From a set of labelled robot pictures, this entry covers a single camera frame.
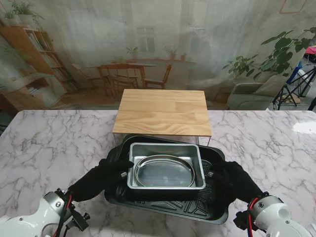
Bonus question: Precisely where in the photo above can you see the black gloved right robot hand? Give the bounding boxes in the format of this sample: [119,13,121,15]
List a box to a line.
[208,160,264,205]

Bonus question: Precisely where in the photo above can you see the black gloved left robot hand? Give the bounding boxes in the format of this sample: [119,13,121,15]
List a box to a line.
[67,158,135,203]

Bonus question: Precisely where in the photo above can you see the silver rectangular baking tray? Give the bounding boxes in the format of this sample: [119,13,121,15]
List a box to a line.
[126,142,206,191]

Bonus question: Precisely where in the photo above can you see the round stainless steel tray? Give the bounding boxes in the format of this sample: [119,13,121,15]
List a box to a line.
[134,154,196,188]

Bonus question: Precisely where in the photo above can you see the large black patterned baking tray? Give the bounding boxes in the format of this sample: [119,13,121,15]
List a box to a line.
[103,134,230,226]

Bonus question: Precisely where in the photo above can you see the black tripod stand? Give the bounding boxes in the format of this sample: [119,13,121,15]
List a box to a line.
[273,65,316,111]

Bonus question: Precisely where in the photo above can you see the blue board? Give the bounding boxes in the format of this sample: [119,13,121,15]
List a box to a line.
[286,61,303,86]

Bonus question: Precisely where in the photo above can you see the printed room scene backdrop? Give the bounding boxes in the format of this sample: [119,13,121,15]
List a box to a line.
[0,0,316,111]

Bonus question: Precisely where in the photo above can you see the red and black arm cable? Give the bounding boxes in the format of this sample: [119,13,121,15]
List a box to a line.
[53,194,75,237]
[245,196,260,237]

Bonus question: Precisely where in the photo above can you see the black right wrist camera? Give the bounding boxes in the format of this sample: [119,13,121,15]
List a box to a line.
[233,211,250,231]

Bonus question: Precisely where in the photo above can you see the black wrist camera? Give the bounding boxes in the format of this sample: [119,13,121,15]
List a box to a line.
[64,209,91,232]
[233,211,250,231]

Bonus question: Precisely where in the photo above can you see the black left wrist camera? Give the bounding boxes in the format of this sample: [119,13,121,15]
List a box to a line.
[64,209,91,232]

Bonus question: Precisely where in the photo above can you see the wooden top wire frame shelf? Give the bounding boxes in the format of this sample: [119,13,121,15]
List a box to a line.
[112,88,213,146]

